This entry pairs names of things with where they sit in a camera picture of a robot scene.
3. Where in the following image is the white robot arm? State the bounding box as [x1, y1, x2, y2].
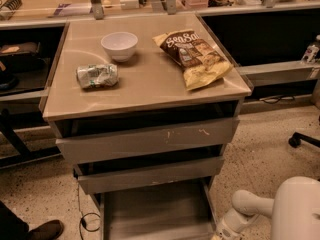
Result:
[211, 176, 320, 240]

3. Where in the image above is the grey middle drawer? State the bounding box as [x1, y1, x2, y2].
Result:
[78, 156, 224, 194]

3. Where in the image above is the black cable under bench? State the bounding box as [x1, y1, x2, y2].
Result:
[259, 95, 296, 105]

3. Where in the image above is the white bowl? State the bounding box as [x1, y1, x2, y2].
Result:
[101, 32, 138, 62]

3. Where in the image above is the clear plastic bottle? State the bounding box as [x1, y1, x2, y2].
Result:
[301, 35, 320, 63]

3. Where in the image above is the dark trouser leg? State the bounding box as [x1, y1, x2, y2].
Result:
[0, 201, 29, 240]

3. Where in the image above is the black office chair base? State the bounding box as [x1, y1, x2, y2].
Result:
[288, 132, 320, 148]

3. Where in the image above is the grey drawer cabinet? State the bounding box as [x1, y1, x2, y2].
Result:
[39, 12, 254, 240]

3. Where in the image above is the brown shoe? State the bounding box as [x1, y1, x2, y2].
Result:
[26, 220, 64, 240]

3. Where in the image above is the purple white paper pack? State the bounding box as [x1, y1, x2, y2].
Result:
[53, 3, 92, 17]

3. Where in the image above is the black floor cable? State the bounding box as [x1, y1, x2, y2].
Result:
[77, 183, 101, 240]

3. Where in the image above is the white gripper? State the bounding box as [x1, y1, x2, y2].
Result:
[211, 208, 258, 240]

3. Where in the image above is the black coil spring holder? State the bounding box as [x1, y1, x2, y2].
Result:
[0, 0, 22, 21]

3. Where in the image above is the grey drawer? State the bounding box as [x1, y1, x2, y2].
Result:
[100, 179, 216, 240]
[78, 156, 224, 194]
[56, 117, 239, 164]

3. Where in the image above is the grey bottom drawer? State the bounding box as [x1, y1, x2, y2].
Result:
[100, 179, 216, 240]

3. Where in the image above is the brown yellow chip bag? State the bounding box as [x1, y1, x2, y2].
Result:
[153, 29, 233, 90]

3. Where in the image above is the black table leg frame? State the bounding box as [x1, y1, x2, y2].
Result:
[0, 109, 60, 169]

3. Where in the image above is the grey top drawer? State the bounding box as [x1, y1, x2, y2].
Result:
[56, 117, 239, 164]

